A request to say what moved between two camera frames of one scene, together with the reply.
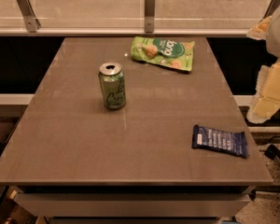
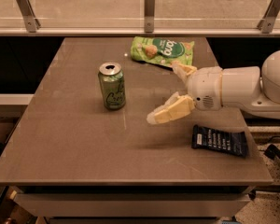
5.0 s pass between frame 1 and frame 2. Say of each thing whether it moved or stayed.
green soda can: stayed
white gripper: moved
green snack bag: stayed
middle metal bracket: stayed
